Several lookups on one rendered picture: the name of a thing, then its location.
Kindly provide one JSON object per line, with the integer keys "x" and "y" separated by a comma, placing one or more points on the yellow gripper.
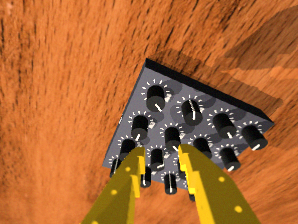
{"x": 219, "y": 200}

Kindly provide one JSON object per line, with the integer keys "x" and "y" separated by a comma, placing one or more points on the black knob box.
{"x": 217, "y": 124}

